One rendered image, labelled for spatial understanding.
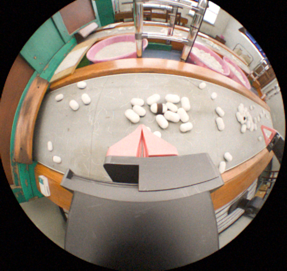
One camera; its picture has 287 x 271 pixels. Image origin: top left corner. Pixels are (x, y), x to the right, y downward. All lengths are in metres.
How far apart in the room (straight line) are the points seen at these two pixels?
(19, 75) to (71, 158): 0.37
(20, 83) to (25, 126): 0.17
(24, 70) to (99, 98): 0.37
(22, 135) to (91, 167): 0.27
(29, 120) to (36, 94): 0.09
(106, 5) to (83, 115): 2.73
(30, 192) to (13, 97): 0.34
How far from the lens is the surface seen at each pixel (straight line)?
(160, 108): 0.20
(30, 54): 0.49
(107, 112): 0.23
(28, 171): 0.45
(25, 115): 0.38
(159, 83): 0.27
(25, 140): 0.37
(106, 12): 2.83
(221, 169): 0.28
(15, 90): 0.44
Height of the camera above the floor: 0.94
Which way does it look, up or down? 76 degrees down
